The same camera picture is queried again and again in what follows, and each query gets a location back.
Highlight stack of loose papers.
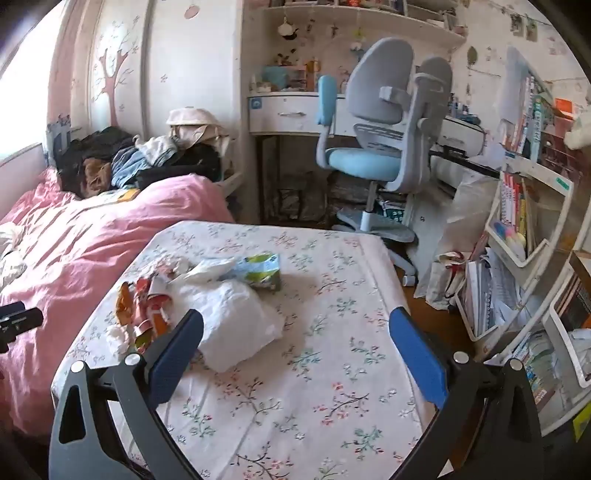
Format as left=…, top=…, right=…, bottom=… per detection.
left=466, top=249, right=522, bottom=333

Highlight beige cloth bag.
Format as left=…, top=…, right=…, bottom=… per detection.
left=166, top=107, right=232, bottom=151

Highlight white printer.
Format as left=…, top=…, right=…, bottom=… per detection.
left=438, top=115, right=490, bottom=158

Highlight grey and blue desk chair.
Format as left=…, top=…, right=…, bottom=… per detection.
left=315, top=38, right=453, bottom=287

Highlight books in rack tray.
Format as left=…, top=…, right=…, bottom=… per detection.
left=501, top=173, right=539, bottom=259

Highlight white plastic bag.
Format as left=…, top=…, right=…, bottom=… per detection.
left=418, top=178, right=499, bottom=287

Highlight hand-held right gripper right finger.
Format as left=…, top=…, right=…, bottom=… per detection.
left=389, top=306, right=546, bottom=480

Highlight pile of dark clothes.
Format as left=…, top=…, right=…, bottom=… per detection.
left=55, top=127, right=222, bottom=199

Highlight floral tablecloth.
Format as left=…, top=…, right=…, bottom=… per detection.
left=51, top=220, right=439, bottom=480

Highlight white desk drawer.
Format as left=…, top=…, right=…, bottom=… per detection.
left=249, top=95, right=335, bottom=134

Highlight white wardrobe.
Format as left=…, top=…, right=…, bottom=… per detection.
left=48, top=0, right=243, bottom=153

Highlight white tiered book rack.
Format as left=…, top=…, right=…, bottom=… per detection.
left=455, top=152, right=591, bottom=437

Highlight teal storage box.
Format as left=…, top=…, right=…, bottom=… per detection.
left=262, top=65, right=296, bottom=90

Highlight white tissue paper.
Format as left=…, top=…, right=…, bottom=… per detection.
left=184, top=257, right=237, bottom=283

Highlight white plush toy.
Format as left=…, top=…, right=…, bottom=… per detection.
left=566, top=88, right=591, bottom=151

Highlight yellow book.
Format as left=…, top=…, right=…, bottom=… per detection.
left=99, top=188, right=139, bottom=204

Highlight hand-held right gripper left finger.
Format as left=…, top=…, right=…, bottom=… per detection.
left=48, top=309, right=205, bottom=480

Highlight white wall shelf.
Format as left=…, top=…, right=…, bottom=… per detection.
left=242, top=0, right=467, bottom=47

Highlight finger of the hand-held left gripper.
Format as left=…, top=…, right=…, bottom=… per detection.
left=0, top=302, right=44, bottom=354

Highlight brown drawer organizer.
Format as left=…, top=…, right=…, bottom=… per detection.
left=540, top=115, right=587, bottom=167

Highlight pink blanket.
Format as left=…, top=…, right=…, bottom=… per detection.
left=0, top=166, right=236, bottom=435

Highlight window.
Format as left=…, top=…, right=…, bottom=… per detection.
left=0, top=28, right=61, bottom=162

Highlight cream garment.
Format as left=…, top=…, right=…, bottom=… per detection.
left=0, top=222, right=28, bottom=291

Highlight row of upright books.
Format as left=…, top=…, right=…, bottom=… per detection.
left=501, top=76, right=555, bottom=162

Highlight red snack wrapper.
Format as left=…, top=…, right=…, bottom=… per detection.
left=135, top=276, right=174, bottom=335

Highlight clear plastic bottle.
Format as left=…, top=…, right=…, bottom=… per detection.
left=168, top=279, right=284, bottom=374

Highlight white desk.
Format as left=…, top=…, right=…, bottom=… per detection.
left=247, top=90, right=499, bottom=222

